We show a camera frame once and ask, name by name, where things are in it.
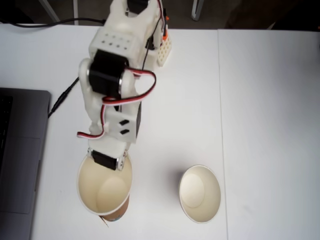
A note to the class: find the person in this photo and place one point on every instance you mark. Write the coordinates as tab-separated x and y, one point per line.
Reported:
250	15

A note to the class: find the brown paper cup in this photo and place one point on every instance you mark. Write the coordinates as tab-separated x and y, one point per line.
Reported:
200	195
100	185

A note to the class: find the orange black table clamp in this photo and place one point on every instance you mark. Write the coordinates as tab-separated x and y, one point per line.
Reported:
165	37

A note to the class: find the grey chair leg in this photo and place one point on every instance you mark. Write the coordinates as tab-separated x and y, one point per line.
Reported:
196	13

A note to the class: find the grey metal table leg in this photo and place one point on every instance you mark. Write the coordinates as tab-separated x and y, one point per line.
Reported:
48	10
76	12

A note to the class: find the dark grey laptop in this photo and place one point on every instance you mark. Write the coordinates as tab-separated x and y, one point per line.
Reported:
22	150

